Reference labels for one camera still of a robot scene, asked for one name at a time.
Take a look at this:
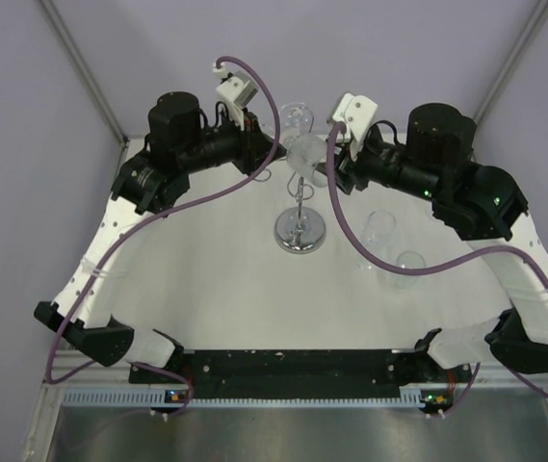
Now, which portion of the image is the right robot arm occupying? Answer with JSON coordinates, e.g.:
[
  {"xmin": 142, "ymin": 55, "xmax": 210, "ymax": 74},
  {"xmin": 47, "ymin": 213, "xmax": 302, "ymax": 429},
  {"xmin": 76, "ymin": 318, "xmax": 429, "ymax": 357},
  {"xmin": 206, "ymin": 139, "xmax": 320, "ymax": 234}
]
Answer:
[{"xmin": 326, "ymin": 94, "xmax": 548, "ymax": 381}]

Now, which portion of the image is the etched clear wine glass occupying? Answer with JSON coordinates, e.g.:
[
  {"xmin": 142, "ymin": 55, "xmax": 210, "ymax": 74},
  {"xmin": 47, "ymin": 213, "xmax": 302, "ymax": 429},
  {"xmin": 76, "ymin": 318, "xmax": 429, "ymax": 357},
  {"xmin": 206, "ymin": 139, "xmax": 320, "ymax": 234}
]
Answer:
[{"xmin": 279, "ymin": 102, "xmax": 314, "ymax": 148}]

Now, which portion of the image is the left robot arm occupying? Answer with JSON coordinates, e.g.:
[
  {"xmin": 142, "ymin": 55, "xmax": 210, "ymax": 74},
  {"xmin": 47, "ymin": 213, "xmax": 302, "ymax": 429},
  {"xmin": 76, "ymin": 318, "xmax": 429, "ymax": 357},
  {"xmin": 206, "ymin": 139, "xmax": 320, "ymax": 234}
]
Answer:
[{"xmin": 34, "ymin": 91, "xmax": 285, "ymax": 382}]

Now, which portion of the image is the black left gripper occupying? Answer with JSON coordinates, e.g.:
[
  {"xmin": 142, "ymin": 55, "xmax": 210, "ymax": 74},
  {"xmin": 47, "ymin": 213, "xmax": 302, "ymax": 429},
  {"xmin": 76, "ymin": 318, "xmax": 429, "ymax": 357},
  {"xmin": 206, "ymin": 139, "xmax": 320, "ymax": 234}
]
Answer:
[{"xmin": 177, "ymin": 104, "xmax": 286, "ymax": 176}]

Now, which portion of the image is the chrome wine glass rack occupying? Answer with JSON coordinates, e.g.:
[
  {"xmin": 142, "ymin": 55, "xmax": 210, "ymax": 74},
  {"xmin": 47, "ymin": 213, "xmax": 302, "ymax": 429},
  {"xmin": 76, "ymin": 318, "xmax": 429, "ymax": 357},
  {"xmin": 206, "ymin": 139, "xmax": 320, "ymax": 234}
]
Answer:
[{"xmin": 253, "ymin": 101, "xmax": 327, "ymax": 254}]

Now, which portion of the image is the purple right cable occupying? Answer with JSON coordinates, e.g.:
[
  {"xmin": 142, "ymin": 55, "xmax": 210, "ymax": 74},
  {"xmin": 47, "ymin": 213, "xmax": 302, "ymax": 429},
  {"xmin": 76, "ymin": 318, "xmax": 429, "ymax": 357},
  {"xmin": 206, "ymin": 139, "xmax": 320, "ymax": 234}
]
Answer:
[{"xmin": 326, "ymin": 121, "xmax": 548, "ymax": 420}]

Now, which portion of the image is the clear glass tumbler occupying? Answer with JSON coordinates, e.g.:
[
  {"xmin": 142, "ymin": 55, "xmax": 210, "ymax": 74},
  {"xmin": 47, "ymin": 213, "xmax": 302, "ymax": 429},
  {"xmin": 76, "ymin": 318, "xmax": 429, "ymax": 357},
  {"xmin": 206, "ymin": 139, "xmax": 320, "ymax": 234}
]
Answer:
[{"xmin": 387, "ymin": 250, "xmax": 428, "ymax": 293}]

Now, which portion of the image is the purple cable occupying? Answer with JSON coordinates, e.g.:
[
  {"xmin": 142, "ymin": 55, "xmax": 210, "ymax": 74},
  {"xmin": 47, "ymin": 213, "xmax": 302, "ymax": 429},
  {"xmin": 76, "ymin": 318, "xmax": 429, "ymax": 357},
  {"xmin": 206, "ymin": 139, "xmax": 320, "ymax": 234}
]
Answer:
[
  {"xmin": 44, "ymin": 56, "xmax": 284, "ymax": 415},
  {"xmin": 326, "ymin": 121, "xmax": 548, "ymax": 420}
]

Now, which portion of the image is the controller board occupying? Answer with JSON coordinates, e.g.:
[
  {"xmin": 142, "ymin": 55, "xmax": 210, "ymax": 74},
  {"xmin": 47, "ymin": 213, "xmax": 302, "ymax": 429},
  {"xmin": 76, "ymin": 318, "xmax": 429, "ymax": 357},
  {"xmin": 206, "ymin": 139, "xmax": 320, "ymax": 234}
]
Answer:
[
  {"xmin": 400, "ymin": 383, "xmax": 456, "ymax": 413},
  {"xmin": 64, "ymin": 387, "xmax": 196, "ymax": 410}
]

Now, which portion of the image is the tall clear wine glass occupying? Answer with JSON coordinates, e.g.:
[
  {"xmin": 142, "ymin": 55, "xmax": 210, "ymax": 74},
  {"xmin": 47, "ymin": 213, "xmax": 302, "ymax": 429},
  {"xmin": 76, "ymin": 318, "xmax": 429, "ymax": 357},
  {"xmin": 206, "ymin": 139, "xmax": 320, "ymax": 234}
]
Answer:
[{"xmin": 284, "ymin": 134, "xmax": 327, "ymax": 188}]

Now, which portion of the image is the aluminium frame rail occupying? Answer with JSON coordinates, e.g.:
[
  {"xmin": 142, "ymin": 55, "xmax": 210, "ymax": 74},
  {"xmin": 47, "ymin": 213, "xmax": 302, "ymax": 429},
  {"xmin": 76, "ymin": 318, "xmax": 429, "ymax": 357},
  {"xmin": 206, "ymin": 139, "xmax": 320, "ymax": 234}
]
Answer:
[{"xmin": 52, "ymin": 349, "xmax": 548, "ymax": 393}]

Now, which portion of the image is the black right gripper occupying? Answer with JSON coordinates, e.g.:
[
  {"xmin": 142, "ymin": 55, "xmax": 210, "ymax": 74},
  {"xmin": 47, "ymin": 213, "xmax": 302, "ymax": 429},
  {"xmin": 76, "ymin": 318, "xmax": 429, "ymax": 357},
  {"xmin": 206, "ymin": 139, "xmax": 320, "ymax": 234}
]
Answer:
[{"xmin": 311, "ymin": 130, "xmax": 442, "ymax": 205}]

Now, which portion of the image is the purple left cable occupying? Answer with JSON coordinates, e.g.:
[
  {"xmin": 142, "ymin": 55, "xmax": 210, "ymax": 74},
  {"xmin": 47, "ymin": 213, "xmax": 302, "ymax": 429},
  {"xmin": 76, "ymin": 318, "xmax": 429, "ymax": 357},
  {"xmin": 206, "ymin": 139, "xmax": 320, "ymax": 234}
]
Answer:
[{"xmin": 44, "ymin": 56, "xmax": 284, "ymax": 415}]

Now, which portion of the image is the left controller board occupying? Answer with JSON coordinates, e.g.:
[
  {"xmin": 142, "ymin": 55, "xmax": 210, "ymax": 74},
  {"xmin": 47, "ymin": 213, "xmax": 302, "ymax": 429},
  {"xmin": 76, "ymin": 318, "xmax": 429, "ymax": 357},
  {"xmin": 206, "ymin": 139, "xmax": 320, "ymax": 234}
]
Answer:
[{"xmin": 64, "ymin": 387, "xmax": 196, "ymax": 410}]

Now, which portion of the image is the right controller board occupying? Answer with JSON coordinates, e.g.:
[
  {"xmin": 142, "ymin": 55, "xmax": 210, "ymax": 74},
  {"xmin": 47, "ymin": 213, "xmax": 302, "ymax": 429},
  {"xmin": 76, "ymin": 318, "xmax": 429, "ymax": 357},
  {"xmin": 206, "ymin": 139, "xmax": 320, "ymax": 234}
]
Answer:
[{"xmin": 400, "ymin": 383, "xmax": 456, "ymax": 413}]

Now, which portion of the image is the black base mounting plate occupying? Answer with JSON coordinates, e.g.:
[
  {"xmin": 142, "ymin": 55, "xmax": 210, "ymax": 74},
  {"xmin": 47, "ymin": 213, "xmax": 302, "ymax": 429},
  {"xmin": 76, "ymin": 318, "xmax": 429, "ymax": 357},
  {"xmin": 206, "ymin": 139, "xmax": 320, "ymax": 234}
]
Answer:
[{"xmin": 128, "ymin": 348, "xmax": 477, "ymax": 400}]

